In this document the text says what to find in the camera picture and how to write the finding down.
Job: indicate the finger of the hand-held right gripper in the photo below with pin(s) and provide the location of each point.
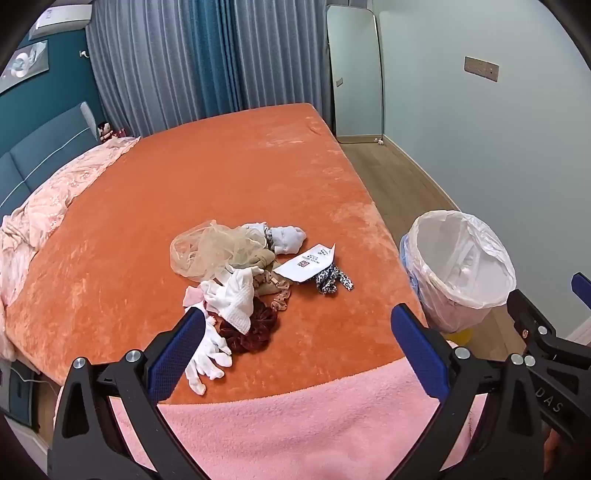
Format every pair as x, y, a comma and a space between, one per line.
581, 286
526, 314

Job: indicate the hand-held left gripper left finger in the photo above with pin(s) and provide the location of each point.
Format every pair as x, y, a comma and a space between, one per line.
178, 355

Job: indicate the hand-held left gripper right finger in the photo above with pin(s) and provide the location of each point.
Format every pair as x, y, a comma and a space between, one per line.
420, 346

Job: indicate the trash bin with white liner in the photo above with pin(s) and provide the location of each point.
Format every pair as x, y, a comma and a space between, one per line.
461, 272

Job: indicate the tan knotted cloth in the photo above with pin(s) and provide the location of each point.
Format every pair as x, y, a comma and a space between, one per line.
263, 261

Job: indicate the white glove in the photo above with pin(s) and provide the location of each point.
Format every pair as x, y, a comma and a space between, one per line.
207, 357

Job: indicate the small pink cloth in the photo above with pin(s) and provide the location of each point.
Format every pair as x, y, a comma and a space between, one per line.
191, 295

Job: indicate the white waffle sock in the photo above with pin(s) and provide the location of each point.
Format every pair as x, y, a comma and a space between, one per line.
233, 304

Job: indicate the dark red scrunchie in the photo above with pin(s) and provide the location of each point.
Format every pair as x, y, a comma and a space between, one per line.
254, 332

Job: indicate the beige mesh stocking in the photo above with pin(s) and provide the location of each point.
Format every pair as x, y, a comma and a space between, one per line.
207, 251

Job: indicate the leopard print scrunchie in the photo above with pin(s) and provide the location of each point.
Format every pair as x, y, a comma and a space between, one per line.
328, 282

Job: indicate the beige dotted scrunchie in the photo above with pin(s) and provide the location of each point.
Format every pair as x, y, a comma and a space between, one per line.
279, 297

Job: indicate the pink fleece blanket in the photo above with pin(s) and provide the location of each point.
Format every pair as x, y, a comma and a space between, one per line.
300, 424

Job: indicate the white paper tag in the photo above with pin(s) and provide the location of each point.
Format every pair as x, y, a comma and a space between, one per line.
304, 265

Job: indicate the orange bed blanket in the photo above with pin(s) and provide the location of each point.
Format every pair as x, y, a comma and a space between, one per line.
231, 175

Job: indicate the pink floral quilt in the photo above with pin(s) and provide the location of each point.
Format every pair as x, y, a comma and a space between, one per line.
60, 189

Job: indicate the small plush doll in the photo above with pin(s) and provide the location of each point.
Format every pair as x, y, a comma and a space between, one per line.
105, 130

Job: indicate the blue padded headboard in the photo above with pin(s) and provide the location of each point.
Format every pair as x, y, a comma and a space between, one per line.
41, 143

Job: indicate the standing floor mirror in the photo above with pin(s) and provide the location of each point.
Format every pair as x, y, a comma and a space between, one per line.
355, 69

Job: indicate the grey curtain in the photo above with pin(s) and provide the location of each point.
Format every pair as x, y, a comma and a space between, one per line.
138, 64
286, 50

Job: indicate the blue curtain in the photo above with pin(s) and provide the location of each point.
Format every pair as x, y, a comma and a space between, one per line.
217, 55

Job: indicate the white air conditioner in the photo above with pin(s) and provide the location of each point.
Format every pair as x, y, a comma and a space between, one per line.
60, 18

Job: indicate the wall switch panel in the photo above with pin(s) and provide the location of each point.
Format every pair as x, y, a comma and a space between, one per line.
481, 69

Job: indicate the framed wall picture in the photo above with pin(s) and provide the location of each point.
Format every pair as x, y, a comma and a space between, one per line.
23, 62

